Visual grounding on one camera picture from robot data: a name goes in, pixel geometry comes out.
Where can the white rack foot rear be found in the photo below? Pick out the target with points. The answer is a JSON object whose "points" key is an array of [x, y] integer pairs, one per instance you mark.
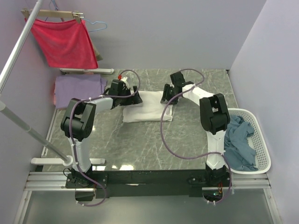
{"points": [[95, 71]]}

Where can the black base beam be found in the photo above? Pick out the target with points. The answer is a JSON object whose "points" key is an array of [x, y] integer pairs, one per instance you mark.
{"points": [[124, 183]]}

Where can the white rack foot front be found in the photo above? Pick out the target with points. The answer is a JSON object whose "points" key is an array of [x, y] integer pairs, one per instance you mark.
{"points": [[58, 161]]}

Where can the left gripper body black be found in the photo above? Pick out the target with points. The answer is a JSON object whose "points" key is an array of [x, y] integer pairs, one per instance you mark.
{"points": [[124, 101]]}

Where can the white t-shirt red print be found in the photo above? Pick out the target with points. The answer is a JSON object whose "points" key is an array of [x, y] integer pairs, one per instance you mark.
{"points": [[149, 110]]}

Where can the red towel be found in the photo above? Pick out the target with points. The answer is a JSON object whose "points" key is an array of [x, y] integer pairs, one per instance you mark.
{"points": [[65, 44]]}

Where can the wooden clip hanger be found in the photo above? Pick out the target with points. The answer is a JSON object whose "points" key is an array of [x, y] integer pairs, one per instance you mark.
{"points": [[61, 14]]}

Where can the folded purple t-shirt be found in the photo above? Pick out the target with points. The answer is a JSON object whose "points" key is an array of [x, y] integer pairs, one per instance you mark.
{"points": [[84, 86]]}

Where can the white laundry basket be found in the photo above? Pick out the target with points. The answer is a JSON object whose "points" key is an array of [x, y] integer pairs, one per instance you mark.
{"points": [[256, 142]]}

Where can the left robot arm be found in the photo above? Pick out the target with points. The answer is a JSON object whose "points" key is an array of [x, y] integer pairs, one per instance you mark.
{"points": [[78, 119]]}

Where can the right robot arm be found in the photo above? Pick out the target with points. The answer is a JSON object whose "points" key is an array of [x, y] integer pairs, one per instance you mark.
{"points": [[214, 117]]}

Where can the aluminium rail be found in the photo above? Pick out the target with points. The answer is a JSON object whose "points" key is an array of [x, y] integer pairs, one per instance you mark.
{"points": [[56, 181]]}

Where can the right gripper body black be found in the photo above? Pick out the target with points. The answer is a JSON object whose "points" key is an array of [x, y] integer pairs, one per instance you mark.
{"points": [[172, 92]]}

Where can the white rack foot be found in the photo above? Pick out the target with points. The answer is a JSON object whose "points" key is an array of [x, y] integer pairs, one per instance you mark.
{"points": [[95, 71], [58, 161]]}

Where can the blue-grey t-shirt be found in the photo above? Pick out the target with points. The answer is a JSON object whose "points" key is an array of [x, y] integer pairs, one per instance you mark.
{"points": [[240, 156]]}

